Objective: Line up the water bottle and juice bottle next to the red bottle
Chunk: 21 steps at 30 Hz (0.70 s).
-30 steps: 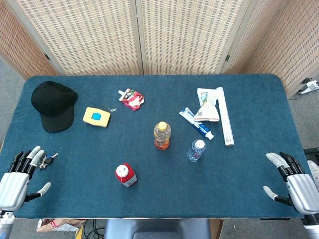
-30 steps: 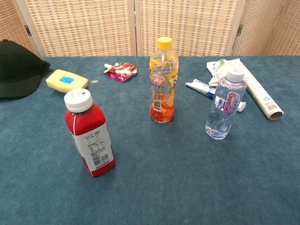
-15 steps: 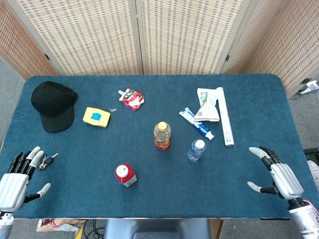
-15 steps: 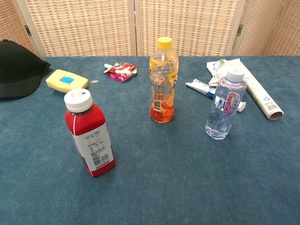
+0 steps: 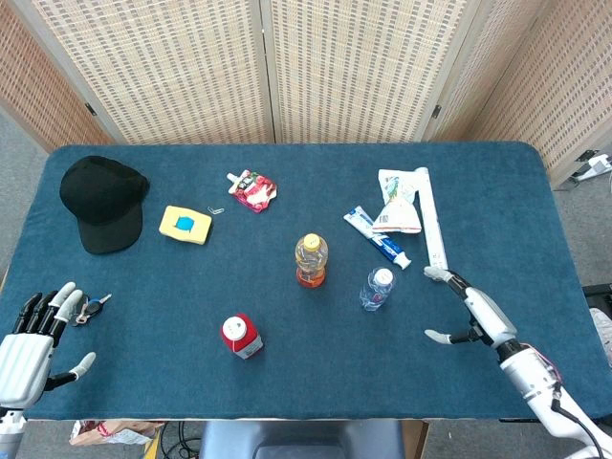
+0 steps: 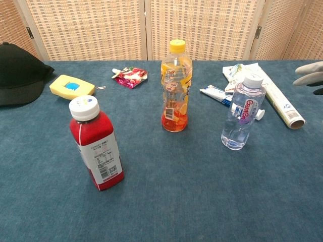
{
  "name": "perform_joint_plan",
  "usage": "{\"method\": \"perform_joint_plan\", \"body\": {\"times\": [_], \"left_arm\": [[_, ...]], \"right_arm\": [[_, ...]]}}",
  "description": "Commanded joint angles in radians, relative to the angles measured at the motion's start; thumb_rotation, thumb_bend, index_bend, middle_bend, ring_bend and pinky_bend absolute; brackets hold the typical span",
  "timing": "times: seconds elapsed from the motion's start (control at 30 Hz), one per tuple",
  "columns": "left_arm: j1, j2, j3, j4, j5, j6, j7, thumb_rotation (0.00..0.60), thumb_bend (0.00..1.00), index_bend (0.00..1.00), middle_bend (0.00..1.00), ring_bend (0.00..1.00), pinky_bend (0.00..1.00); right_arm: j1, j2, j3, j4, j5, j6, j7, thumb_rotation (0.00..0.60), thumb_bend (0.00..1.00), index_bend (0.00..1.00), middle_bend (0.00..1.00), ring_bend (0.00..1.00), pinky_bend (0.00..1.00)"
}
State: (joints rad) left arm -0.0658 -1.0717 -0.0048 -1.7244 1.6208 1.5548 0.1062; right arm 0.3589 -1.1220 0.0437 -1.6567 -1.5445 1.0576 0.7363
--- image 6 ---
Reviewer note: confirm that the white wrap roll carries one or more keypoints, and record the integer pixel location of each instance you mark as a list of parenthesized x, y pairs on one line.
[(280, 99)]

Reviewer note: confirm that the yellow sponge blue centre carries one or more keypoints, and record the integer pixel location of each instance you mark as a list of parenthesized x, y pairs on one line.
[(63, 87)]

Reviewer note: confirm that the blue tablecloth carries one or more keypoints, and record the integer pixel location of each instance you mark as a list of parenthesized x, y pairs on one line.
[(176, 189)]

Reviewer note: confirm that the woven folding screen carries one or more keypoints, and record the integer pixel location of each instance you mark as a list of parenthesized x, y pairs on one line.
[(96, 27)]

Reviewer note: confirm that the clear water bottle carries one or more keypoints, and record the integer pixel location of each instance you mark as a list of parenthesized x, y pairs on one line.
[(242, 113)]

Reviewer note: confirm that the red juice bottle white cap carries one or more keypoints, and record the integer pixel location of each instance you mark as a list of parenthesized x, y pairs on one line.
[(94, 133)]

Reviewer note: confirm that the metal paper clip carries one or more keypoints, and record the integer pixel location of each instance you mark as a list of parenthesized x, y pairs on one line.
[(101, 87)]

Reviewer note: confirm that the white blue toothpaste tube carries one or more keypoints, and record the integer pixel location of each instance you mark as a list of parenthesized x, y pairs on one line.
[(215, 94)]

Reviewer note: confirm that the crumpled white snack bag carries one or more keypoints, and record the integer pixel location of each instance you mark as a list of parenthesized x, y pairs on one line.
[(233, 74)]

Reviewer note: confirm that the orange tea bottle yellow cap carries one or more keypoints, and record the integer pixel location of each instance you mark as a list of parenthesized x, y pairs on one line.
[(175, 88)]

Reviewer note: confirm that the black baseball cap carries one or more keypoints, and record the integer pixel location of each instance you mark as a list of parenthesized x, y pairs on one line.
[(17, 73)]

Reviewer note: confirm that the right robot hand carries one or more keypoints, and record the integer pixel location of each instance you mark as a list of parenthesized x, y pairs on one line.
[(311, 79)]

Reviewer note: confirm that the red snack pouch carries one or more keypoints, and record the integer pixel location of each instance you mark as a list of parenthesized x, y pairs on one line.
[(131, 76)]

